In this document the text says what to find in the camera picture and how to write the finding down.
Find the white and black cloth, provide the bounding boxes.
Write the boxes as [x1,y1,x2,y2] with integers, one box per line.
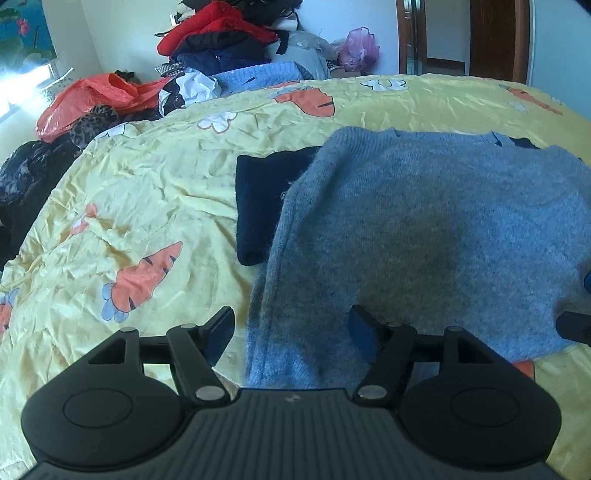
[158,69,223,116]

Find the pink plastic bag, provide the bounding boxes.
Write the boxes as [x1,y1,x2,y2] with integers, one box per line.
[338,27,380,72]

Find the blue knit sweater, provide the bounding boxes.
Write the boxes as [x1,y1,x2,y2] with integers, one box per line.
[212,61,320,96]

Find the grey sweater with navy sleeves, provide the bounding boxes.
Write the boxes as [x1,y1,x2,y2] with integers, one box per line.
[235,127,591,391]

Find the red jacket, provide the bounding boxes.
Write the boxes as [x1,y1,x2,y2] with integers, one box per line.
[157,2,279,56]

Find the red plastic bag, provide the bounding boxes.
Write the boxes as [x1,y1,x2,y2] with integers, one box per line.
[36,73,175,144]

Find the brown wooden door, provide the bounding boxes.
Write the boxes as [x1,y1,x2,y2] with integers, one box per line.
[470,0,532,85]

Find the black clothing heap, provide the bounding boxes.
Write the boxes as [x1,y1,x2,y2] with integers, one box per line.
[0,138,88,269]

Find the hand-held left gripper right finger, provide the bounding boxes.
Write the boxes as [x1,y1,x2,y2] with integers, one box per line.
[348,305,496,408]

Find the leopard print cloth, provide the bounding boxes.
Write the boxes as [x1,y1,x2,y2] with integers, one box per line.
[69,105,124,149]

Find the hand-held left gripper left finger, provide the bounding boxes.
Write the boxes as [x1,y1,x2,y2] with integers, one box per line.
[87,306,237,408]

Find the yellow carrot print bed sheet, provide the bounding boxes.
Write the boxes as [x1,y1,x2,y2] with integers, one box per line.
[0,74,591,480]

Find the grey jacket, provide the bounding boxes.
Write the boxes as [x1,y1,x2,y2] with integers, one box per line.
[277,30,345,80]

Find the wooden door frame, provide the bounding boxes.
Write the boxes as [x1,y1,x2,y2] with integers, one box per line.
[396,0,428,75]

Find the black jacket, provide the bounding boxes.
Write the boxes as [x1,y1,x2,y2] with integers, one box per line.
[178,31,279,58]

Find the navy garment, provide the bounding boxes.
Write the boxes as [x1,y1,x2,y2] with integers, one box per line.
[170,48,274,75]

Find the colourful wall painting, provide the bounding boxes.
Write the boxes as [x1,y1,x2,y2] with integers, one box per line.
[0,0,57,71]

